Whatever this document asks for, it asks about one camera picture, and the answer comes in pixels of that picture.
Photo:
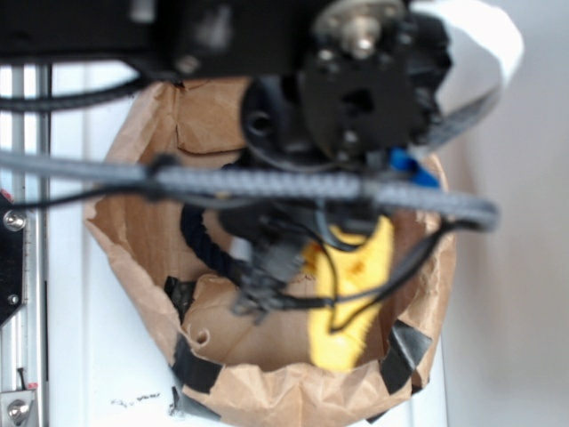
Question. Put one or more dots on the yellow cloth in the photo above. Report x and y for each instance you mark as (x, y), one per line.
(337, 334)

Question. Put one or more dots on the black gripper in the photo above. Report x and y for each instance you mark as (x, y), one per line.
(280, 234)

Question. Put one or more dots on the metal corner bracket with bolt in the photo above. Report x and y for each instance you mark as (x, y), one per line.
(19, 408)

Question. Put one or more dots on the black bracket plate with bolt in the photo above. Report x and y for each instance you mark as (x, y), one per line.
(13, 227)

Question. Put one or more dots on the blue connector clip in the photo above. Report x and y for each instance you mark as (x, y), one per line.
(415, 172)

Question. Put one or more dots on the aluminium frame rail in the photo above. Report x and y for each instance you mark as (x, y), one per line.
(25, 336)

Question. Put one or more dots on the brown paper bag bin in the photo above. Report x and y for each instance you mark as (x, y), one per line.
(249, 375)

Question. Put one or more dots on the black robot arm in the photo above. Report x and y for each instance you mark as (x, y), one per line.
(336, 87)

